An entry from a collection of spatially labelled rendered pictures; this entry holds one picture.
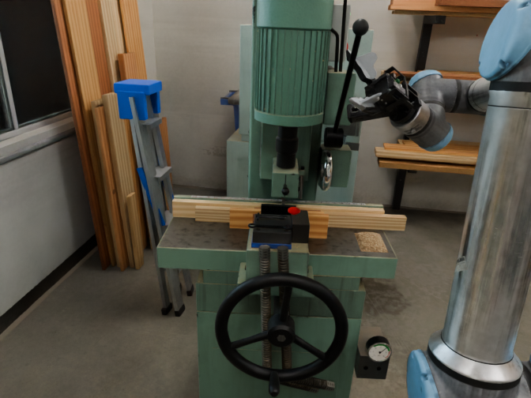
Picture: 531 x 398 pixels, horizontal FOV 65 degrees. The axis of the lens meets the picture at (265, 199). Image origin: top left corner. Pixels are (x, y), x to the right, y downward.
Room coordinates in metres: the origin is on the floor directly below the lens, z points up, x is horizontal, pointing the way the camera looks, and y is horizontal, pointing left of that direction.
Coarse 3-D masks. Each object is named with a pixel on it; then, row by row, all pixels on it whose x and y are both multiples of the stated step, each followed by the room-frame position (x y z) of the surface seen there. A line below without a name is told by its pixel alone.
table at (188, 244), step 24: (168, 240) 0.94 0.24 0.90; (192, 240) 0.95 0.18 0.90; (216, 240) 0.95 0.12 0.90; (240, 240) 0.96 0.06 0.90; (312, 240) 0.98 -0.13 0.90; (336, 240) 0.98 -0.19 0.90; (384, 240) 0.99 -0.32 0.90; (168, 264) 0.91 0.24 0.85; (192, 264) 0.91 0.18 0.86; (216, 264) 0.91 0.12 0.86; (240, 264) 0.89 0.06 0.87; (312, 264) 0.90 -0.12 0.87; (336, 264) 0.90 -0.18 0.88; (360, 264) 0.90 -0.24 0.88; (384, 264) 0.90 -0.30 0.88
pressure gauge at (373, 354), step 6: (378, 336) 0.86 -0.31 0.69; (372, 342) 0.85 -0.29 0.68; (378, 342) 0.84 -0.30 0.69; (384, 342) 0.84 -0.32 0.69; (366, 348) 0.86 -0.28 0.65; (372, 348) 0.84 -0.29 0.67; (378, 348) 0.84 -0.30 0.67; (384, 348) 0.84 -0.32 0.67; (390, 348) 0.83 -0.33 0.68; (372, 354) 0.84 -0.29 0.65; (378, 354) 0.84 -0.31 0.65; (384, 354) 0.84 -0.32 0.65; (390, 354) 0.83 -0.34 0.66; (372, 360) 0.84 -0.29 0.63; (378, 360) 0.84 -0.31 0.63; (384, 360) 0.83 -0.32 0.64
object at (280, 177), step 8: (296, 160) 1.13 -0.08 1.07; (280, 168) 1.05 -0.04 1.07; (288, 168) 1.06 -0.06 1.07; (296, 168) 1.06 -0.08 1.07; (272, 176) 1.02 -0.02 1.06; (280, 176) 1.02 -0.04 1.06; (288, 176) 1.02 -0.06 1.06; (296, 176) 1.02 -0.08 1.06; (272, 184) 1.02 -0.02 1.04; (280, 184) 1.02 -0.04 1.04; (288, 184) 1.02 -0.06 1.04; (296, 184) 1.02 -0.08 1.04; (272, 192) 1.02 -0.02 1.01; (280, 192) 1.02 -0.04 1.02; (296, 192) 1.02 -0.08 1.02
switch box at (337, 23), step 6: (336, 6) 1.34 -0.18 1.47; (342, 6) 1.34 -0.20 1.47; (348, 6) 1.34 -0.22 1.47; (336, 12) 1.34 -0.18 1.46; (342, 12) 1.34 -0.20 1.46; (348, 12) 1.34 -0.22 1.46; (336, 18) 1.34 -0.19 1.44; (348, 18) 1.34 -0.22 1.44; (336, 24) 1.34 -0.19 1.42; (348, 24) 1.34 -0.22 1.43; (336, 30) 1.34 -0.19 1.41; (330, 36) 1.34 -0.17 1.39; (330, 42) 1.34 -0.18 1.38; (330, 48) 1.34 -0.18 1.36; (330, 54) 1.34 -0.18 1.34; (330, 60) 1.34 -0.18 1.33
